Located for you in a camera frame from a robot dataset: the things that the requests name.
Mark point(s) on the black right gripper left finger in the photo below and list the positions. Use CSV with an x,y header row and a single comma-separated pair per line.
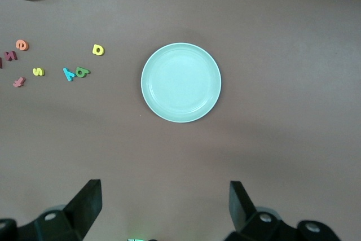
x,y
84,210

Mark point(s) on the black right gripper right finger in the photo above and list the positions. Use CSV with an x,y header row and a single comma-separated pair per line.
x,y
242,215

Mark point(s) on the teal foam letter y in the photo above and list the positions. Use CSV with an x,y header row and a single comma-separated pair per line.
x,y
69,75

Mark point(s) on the green foam letter b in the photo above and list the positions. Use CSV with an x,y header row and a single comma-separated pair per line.
x,y
76,72

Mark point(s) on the yellow foam letter a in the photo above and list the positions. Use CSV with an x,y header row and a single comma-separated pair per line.
x,y
98,45

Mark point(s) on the brown table cover sheet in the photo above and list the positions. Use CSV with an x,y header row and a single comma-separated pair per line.
x,y
253,153

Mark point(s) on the pink foam letter f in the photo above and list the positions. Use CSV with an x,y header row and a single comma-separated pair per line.
x,y
19,82

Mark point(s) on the yellow foam letter s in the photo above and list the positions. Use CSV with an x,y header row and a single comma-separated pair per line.
x,y
38,72

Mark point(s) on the green round plate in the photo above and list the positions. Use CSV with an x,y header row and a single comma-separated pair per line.
x,y
180,83

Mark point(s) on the maroon foam letter k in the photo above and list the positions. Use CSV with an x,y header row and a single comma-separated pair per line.
x,y
11,55

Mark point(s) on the orange foam letter e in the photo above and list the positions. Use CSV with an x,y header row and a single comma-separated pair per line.
x,y
26,45

